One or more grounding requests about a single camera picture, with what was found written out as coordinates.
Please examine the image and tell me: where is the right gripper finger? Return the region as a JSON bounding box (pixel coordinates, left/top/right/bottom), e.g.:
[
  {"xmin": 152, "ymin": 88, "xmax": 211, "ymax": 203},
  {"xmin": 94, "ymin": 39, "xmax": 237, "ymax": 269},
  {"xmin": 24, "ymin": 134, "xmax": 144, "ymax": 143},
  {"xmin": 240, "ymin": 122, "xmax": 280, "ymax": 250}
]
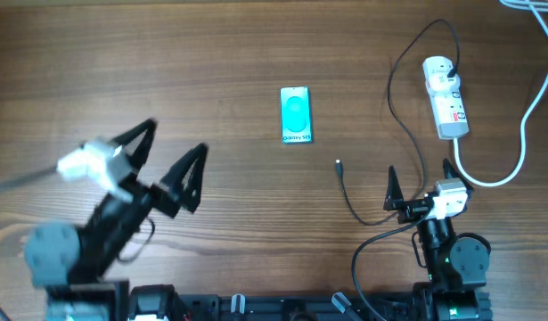
[
  {"xmin": 383, "ymin": 165, "xmax": 405, "ymax": 210},
  {"xmin": 442, "ymin": 159, "xmax": 474, "ymax": 193}
]

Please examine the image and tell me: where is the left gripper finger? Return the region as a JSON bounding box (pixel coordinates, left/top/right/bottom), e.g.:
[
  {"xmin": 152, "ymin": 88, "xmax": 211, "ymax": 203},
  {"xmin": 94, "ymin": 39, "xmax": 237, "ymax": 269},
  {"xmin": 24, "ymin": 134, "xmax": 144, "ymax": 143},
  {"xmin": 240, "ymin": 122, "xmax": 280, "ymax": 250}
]
[
  {"xmin": 110, "ymin": 118, "xmax": 158, "ymax": 172},
  {"xmin": 159, "ymin": 143, "xmax": 209, "ymax": 213}
]

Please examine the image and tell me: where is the teal screen smartphone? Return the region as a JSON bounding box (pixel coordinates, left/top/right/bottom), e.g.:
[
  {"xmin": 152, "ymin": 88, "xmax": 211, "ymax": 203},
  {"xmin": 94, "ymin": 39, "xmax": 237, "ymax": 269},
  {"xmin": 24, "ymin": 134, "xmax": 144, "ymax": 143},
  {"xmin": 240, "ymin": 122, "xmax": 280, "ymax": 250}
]
[{"xmin": 280, "ymin": 86, "xmax": 313, "ymax": 144}]

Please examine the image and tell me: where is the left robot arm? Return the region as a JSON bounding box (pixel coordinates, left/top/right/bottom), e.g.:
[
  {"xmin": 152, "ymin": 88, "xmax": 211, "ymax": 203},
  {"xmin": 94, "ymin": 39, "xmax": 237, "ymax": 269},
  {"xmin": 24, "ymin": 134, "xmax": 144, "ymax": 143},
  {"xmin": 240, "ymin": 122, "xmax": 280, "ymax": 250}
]
[{"xmin": 24, "ymin": 119, "xmax": 209, "ymax": 320}]

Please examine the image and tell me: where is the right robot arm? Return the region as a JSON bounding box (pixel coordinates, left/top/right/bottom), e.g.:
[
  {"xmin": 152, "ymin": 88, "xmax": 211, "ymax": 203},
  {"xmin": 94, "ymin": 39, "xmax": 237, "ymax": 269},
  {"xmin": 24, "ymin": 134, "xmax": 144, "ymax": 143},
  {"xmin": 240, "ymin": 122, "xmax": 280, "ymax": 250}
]
[{"xmin": 383, "ymin": 160, "xmax": 494, "ymax": 321}]

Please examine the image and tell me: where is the white USB charger plug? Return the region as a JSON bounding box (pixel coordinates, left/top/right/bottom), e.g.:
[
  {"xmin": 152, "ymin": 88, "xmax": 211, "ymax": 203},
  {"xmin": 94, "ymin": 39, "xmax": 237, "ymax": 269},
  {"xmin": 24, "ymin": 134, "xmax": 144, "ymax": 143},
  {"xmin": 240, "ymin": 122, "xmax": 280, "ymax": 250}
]
[{"xmin": 426, "ymin": 72, "xmax": 460, "ymax": 96}]

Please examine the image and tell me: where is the white power strip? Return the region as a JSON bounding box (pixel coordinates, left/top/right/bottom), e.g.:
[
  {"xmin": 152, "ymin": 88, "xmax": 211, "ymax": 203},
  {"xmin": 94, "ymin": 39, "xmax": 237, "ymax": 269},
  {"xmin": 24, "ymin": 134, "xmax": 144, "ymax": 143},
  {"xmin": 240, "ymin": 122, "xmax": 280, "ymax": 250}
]
[{"xmin": 422, "ymin": 56, "xmax": 470, "ymax": 140}]

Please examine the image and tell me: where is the black USB charging cable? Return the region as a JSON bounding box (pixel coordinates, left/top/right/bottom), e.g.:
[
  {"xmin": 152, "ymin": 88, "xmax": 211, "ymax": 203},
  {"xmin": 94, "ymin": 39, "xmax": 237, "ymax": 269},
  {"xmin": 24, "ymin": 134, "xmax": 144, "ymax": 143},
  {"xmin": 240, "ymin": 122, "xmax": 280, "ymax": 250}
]
[{"xmin": 335, "ymin": 18, "xmax": 462, "ymax": 226}]

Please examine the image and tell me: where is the white power strip cord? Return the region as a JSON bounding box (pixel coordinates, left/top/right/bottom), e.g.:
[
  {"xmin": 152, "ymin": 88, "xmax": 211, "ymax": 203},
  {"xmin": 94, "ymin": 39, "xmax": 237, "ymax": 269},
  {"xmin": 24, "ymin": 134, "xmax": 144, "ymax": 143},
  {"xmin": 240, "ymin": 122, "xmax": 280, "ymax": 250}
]
[{"xmin": 453, "ymin": 0, "xmax": 548, "ymax": 188}]

